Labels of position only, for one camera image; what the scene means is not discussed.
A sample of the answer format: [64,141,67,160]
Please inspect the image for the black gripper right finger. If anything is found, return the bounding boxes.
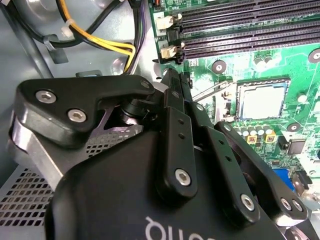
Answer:
[179,72,309,229]

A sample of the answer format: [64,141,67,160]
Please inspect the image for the silver CPU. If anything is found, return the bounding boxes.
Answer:
[241,83,288,120]

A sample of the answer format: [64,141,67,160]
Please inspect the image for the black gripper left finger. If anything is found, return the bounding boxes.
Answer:
[6,68,198,201]

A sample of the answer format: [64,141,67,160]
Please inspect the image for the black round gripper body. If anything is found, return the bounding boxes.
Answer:
[42,129,287,240]

